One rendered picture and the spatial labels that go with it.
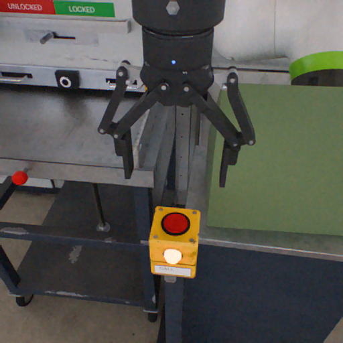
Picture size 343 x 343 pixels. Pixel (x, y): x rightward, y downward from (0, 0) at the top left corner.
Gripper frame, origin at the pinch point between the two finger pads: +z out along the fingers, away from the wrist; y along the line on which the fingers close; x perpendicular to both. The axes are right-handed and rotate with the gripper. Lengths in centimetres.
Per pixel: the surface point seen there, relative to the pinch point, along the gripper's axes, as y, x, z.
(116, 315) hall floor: 25, -23, 102
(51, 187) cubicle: 78, -86, 96
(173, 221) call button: 0.2, -0.2, 11.4
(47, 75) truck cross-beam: 44, -52, 12
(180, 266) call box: -1.6, 3.8, 18.3
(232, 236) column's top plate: -11.9, -10.4, 26.9
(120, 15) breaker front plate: 20, -53, -6
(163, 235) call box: 1.6, 2.5, 12.0
